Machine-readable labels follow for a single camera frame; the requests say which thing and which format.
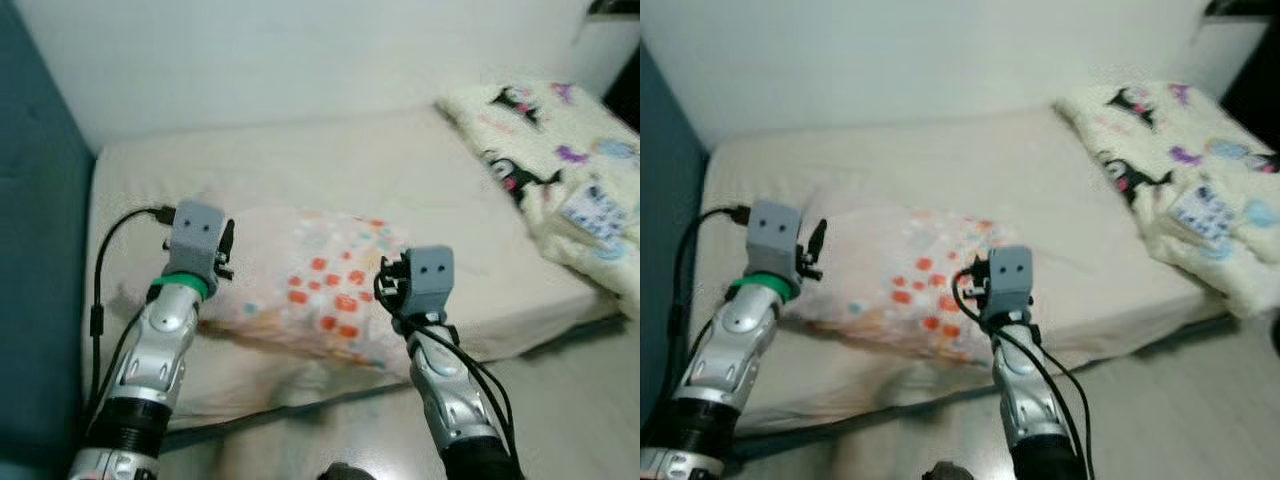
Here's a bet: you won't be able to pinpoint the pink patterned pillow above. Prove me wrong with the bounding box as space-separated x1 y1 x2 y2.
780 185 1021 366
115 185 421 376

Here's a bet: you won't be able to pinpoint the cream cartoon print blanket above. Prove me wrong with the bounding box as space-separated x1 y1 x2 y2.
1055 80 1280 321
437 78 641 321

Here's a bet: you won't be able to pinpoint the white book blue letters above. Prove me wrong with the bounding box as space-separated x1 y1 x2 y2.
1168 180 1241 246
560 178 633 246

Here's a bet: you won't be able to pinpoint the mattress with beige sheet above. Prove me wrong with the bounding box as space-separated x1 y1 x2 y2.
80 105 626 431
690 105 1236 436

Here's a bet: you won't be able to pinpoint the white cabinet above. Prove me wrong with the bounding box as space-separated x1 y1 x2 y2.
1190 15 1276 101
570 15 641 101

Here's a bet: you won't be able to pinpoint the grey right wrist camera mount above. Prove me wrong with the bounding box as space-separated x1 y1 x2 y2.
405 247 456 326
985 245 1034 326

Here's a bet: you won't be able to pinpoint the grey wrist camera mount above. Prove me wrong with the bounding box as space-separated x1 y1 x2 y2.
985 245 1034 326
745 198 806 291
405 247 456 326
165 200 229 291

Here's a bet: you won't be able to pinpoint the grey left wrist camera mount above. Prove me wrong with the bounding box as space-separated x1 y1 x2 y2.
745 198 806 291
165 200 229 291

